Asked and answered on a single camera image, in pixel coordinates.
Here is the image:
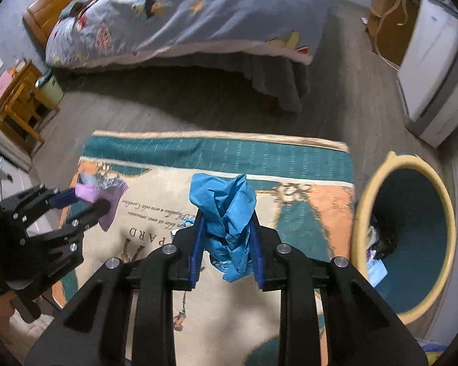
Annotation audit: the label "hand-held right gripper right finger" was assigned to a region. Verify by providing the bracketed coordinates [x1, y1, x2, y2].
[250, 211, 428, 366]

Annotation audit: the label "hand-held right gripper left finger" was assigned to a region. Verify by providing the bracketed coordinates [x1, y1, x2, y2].
[25, 210, 207, 366]

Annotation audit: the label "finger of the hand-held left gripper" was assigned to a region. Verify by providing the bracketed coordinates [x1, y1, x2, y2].
[7, 199, 112, 289]
[0, 184, 79, 244]

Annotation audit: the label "blue plastic bag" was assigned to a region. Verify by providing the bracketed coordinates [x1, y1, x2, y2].
[189, 173, 257, 284]

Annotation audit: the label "purple foil wrapper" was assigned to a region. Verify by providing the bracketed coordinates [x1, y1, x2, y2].
[74, 173, 129, 232]

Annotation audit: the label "cream rimmed teal trash bin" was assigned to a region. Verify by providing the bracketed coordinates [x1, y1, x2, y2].
[350, 150, 458, 325]

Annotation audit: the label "white low cabinet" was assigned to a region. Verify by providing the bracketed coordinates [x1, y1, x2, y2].
[0, 107, 37, 214]

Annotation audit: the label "wooden chair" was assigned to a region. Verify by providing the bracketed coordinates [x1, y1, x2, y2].
[0, 60, 62, 155]

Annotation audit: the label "teal patterned rug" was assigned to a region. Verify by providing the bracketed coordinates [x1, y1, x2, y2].
[48, 130, 357, 366]

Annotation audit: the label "green and white bucket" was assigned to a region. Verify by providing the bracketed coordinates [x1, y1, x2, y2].
[36, 69, 65, 104]

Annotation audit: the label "white crumpled paper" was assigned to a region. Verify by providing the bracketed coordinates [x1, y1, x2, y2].
[364, 225, 381, 262]

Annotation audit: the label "pale blue wrapper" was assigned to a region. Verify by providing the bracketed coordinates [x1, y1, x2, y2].
[366, 261, 388, 286]

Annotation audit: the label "wooden bed with grey sheet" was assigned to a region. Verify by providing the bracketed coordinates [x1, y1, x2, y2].
[23, 0, 342, 114]

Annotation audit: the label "pale blue cartoon blanket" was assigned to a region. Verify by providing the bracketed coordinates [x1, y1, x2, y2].
[46, 0, 342, 70]

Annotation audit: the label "white floor appliance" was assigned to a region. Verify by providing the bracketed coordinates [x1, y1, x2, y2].
[396, 0, 458, 149]

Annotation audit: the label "brown cardboard box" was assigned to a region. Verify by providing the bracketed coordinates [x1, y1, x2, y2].
[366, 0, 420, 68]

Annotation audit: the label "white cable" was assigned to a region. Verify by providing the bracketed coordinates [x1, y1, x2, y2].
[373, 0, 410, 72]

